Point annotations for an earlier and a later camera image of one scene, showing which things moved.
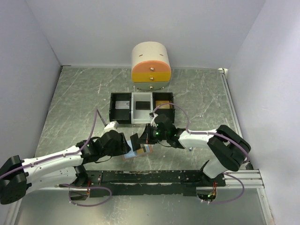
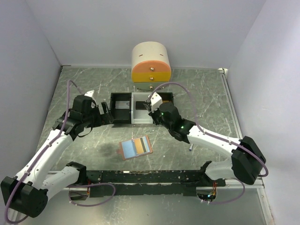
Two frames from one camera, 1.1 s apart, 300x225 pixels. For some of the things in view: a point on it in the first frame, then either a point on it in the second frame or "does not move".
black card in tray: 143,105 does not move
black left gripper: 123,147 to 102,119
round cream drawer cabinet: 151,66 does not move
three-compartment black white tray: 135,108 does not move
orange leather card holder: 145,149 does not move
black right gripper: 146,138 to 152,114
